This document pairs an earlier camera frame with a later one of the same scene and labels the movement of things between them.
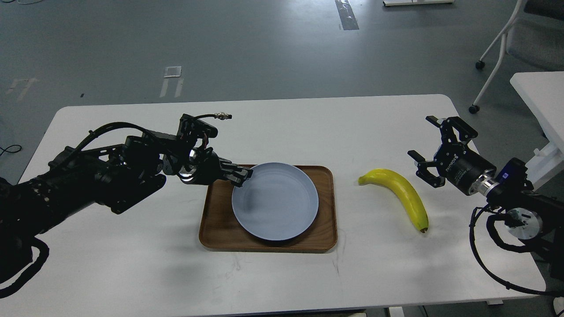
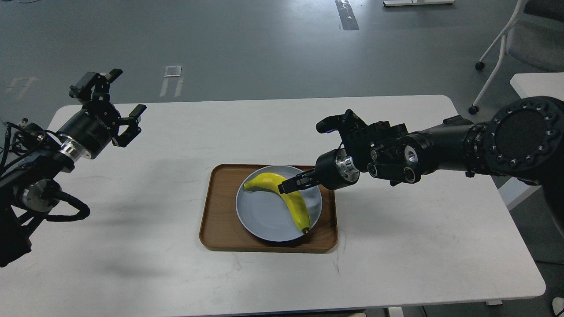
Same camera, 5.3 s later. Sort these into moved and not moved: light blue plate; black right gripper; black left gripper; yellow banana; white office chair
Moved: black right gripper; black left gripper; yellow banana
Not moved: light blue plate; white office chair
